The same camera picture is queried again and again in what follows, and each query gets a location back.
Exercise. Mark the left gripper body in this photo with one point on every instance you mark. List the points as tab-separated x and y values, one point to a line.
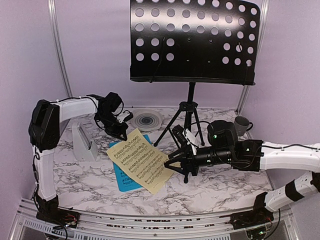
112	128

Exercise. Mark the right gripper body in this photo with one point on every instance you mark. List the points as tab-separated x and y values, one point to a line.
190	162

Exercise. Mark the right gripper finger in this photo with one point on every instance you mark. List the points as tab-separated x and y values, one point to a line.
181	151
179	167

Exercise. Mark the white metronome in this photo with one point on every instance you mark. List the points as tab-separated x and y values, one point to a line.
84	147

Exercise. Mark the yellow sheet music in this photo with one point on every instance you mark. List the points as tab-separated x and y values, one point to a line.
141	161

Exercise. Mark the blue sheet music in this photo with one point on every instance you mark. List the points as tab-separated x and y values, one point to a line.
124	182

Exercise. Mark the black music stand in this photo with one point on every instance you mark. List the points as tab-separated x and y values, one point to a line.
194	41

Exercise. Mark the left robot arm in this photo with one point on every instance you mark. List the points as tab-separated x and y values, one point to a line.
44	132

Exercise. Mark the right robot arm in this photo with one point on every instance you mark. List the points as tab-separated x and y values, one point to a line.
249	155

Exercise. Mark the grey collapsible bowl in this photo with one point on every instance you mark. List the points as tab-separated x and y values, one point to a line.
146	119

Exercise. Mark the grey mug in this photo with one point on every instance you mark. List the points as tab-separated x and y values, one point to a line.
242	125

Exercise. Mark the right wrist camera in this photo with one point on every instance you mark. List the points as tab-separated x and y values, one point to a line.
185	138

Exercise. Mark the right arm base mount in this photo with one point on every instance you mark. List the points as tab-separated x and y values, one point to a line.
258	215

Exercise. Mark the aluminium front rail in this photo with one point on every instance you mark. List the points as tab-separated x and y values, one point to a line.
104	226

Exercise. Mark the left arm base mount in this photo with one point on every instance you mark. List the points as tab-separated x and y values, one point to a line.
49	211

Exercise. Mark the left aluminium frame post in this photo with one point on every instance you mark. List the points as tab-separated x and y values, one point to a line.
58	47

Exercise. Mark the aluminium frame post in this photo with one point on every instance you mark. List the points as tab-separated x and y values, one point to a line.
58	47
264	9

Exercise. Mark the right aluminium frame post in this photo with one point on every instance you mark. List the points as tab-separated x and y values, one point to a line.
264	9

